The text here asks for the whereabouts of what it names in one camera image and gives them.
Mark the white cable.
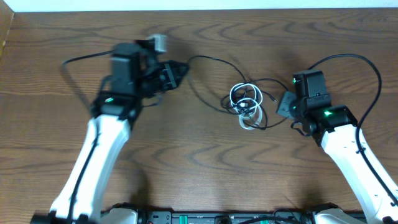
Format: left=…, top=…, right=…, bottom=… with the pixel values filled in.
left=229, top=82, right=264, bottom=131

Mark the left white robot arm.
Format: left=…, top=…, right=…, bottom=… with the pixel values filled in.
left=30, top=40, right=190, bottom=223

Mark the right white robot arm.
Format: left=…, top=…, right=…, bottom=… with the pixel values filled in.
left=277, top=70, right=397, bottom=223

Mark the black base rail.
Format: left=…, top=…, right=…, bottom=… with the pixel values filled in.
left=102, top=203, right=368, bottom=224

